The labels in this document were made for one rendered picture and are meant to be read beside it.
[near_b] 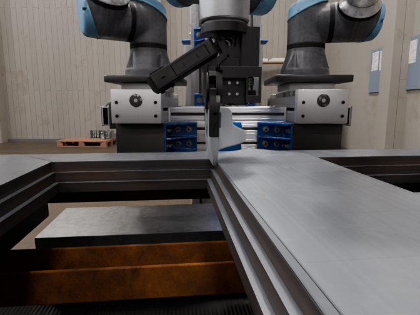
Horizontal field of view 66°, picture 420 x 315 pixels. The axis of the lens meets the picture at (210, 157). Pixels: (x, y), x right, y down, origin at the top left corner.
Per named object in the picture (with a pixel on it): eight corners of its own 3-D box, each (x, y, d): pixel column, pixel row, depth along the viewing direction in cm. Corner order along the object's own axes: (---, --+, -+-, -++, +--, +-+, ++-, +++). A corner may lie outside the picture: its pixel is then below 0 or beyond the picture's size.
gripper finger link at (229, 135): (247, 168, 50) (248, 107, 48) (209, 169, 49) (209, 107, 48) (243, 164, 53) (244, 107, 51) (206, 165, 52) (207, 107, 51)
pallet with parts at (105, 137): (119, 142, 816) (118, 129, 811) (108, 147, 735) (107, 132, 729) (71, 142, 818) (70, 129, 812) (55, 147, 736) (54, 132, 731)
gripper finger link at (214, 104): (220, 138, 47) (220, 75, 46) (209, 138, 47) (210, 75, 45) (216, 135, 52) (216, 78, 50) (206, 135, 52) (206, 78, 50)
